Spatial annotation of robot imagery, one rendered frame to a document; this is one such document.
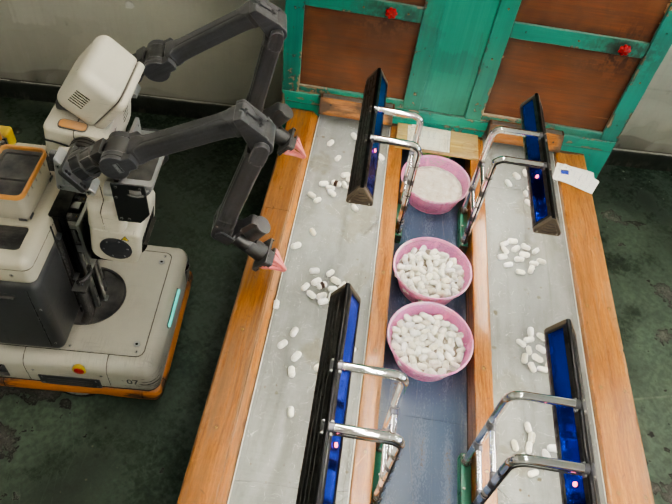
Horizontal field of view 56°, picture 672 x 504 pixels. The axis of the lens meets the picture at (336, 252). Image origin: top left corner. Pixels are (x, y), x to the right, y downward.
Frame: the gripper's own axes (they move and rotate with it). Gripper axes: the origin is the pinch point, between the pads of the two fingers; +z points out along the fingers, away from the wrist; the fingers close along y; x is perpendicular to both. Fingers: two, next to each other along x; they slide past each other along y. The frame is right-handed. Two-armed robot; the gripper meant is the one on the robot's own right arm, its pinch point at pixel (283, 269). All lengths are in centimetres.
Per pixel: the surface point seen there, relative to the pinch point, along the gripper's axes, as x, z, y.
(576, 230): -61, 79, 44
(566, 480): -66, 40, -64
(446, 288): -29, 45, 9
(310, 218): 2.8, 7.9, 30.7
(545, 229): -68, 41, 11
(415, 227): -17, 41, 41
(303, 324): 0.0, 12.1, -13.8
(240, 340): 9.4, -2.5, -24.6
